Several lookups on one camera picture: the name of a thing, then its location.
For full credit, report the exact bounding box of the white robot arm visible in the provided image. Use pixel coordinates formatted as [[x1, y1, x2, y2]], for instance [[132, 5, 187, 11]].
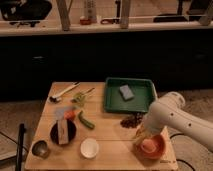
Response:
[[143, 92, 213, 152]]

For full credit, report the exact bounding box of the orange bowl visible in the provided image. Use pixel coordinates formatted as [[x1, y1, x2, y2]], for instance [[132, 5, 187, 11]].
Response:
[[135, 135, 166, 159]]

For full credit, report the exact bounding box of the dark grape bunch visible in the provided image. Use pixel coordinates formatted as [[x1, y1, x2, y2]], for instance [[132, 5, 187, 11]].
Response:
[[120, 114, 143, 128]]

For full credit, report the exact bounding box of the green plastic tray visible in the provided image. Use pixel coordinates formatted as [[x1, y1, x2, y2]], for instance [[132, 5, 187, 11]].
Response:
[[103, 77, 157, 113]]

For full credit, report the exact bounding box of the blue sponge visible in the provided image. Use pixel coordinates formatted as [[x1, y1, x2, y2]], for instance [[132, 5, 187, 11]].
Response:
[[119, 85, 134, 100]]

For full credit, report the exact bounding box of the white cup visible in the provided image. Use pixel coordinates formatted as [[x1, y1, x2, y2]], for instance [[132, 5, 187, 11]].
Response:
[[80, 138, 99, 159]]

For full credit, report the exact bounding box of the green pepper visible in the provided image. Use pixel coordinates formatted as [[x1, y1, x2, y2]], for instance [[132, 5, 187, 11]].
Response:
[[78, 111, 95, 130]]

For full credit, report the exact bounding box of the orange carrot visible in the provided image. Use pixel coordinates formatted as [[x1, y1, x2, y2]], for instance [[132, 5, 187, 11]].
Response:
[[64, 110, 75, 120]]

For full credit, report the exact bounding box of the wooden block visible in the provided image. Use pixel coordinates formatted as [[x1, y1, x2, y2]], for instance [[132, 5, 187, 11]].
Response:
[[57, 119, 69, 145]]

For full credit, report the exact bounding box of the grey cloth piece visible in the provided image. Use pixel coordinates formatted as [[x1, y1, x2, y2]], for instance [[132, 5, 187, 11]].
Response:
[[54, 107, 74, 119]]

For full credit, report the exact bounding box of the black bowl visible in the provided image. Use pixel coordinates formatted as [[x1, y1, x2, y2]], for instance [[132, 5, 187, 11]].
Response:
[[50, 119, 76, 145]]

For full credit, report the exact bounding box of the metal cup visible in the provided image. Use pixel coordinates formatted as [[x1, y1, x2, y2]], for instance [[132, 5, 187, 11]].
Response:
[[32, 140, 50, 159]]

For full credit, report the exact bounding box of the black pole stand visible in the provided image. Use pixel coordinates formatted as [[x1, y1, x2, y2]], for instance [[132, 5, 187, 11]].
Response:
[[15, 123, 26, 171]]

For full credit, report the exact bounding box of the black office chair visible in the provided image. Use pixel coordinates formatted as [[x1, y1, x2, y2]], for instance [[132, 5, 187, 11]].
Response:
[[0, 0, 52, 27]]

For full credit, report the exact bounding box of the black cable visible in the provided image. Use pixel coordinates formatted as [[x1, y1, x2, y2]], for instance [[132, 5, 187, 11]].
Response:
[[169, 132, 201, 171]]

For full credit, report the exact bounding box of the white handled brush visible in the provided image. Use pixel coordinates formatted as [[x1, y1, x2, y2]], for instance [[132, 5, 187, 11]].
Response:
[[49, 82, 79, 103]]

